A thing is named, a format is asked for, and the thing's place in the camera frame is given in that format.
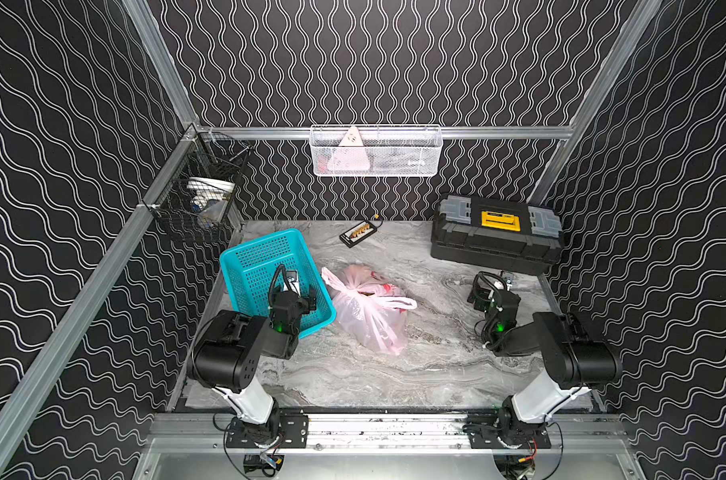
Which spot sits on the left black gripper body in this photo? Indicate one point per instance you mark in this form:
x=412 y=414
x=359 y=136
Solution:
x=297 y=297

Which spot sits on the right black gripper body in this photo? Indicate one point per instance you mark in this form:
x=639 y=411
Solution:
x=483 y=304

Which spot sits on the pink strawberry plastic bag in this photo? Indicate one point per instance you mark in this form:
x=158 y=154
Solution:
x=370 y=308

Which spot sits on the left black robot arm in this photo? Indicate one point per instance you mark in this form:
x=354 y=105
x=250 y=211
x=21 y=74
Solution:
x=226 y=354

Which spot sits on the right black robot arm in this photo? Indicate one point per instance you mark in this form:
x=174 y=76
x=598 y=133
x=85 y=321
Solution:
x=577 y=358

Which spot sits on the teal plastic basket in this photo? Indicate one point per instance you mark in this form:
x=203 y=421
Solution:
x=248 y=270

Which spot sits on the black yellow toolbox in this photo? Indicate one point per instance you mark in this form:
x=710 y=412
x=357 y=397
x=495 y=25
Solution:
x=498 y=234

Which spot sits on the pink triangular card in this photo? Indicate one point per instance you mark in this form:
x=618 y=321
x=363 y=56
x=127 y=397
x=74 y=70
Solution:
x=350 y=156

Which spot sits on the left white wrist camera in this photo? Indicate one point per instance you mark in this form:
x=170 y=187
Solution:
x=291 y=282

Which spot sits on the black wire mesh basket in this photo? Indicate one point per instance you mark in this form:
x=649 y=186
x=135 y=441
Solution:
x=197 y=204

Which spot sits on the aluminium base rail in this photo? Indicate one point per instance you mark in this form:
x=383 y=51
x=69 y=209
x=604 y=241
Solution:
x=389 y=433

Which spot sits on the clear wall-mounted basket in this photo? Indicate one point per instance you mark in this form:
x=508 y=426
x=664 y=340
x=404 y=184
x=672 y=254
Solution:
x=394 y=150

